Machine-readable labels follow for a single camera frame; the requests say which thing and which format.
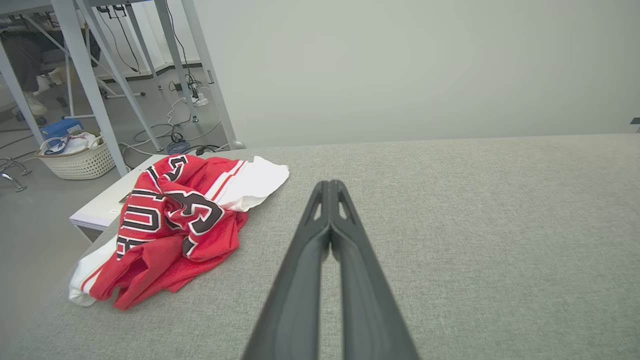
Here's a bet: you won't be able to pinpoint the grey metal table leg with foot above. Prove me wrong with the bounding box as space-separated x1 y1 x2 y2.
180 0 246 150

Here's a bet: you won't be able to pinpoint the black hanging cable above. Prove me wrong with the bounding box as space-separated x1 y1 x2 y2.
96 5 142 74

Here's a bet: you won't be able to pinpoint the white floor cable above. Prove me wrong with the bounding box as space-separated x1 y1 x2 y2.
119 96 222 157

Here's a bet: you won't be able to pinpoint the white shoe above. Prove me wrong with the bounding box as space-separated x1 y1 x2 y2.
22 92 49 117

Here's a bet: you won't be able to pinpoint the white plastic laundry basket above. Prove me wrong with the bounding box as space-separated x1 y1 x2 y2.
36 135 117 181

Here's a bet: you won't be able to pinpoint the chrome chair base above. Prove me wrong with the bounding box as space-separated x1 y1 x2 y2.
0 157 32 193

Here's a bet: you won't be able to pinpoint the person in dark trousers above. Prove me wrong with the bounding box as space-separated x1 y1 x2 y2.
0 27 102 93

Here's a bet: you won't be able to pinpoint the blue box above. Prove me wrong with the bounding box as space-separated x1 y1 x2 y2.
40 118 84 141

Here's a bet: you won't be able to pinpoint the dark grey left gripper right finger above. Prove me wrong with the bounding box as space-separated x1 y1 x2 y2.
330 179 419 360

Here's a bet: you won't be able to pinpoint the white clothes in basket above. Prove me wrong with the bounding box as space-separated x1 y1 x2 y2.
42 132 99 156

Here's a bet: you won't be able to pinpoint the red and white basketball jersey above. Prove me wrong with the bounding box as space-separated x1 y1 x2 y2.
68 155 290 311

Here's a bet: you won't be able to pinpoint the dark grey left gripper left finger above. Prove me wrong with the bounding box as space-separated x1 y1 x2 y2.
242 180 332 360

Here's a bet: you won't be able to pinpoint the white equipment case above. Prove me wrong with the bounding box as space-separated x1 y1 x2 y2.
69 154 168 243

